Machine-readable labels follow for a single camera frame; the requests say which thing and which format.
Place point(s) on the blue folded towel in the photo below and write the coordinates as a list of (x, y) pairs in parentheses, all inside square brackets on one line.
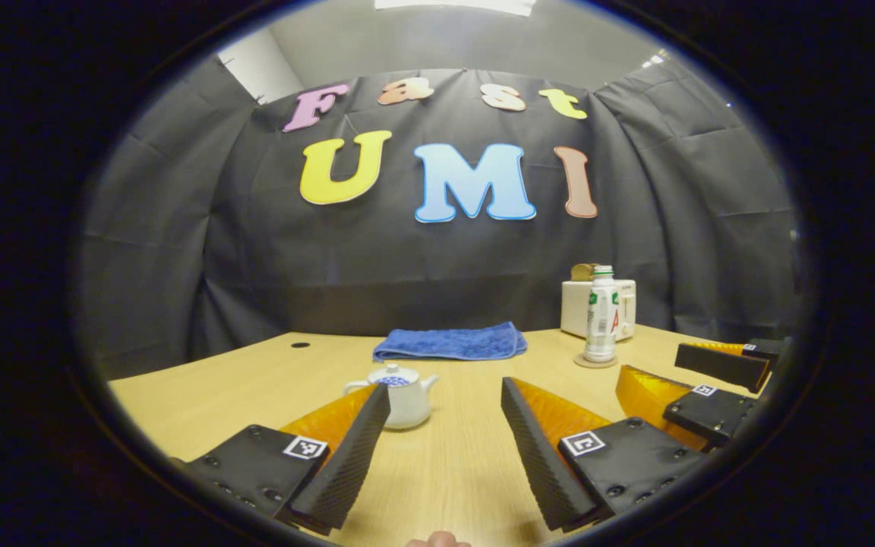
[(445, 343)]

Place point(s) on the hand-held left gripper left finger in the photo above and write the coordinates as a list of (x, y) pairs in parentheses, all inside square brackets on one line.
[(346, 463)]

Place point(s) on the white plastic water bottle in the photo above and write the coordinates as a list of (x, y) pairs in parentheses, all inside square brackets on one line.
[(601, 327)]

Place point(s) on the white ceramic teacup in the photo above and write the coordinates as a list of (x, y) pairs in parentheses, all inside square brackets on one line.
[(407, 403)]

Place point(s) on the small ceiling light panel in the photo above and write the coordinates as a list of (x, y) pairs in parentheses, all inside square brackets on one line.
[(656, 58)]

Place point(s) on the round brown coaster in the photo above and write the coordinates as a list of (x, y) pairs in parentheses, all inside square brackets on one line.
[(582, 363)]

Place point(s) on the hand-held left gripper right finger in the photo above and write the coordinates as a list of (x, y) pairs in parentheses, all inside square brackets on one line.
[(536, 456)]

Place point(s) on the white teacup lid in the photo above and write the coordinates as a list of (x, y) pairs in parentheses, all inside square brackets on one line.
[(393, 377)]

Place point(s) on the white toaster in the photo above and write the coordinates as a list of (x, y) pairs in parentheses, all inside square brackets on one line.
[(574, 308)]

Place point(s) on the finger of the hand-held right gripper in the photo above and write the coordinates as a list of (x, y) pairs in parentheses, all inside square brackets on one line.
[(711, 414), (718, 366)]

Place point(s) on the long ceiling light panel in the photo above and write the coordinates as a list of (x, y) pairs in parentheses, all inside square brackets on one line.
[(453, 4)]

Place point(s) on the black backdrop cloth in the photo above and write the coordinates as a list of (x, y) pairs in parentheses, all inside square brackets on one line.
[(179, 266)]

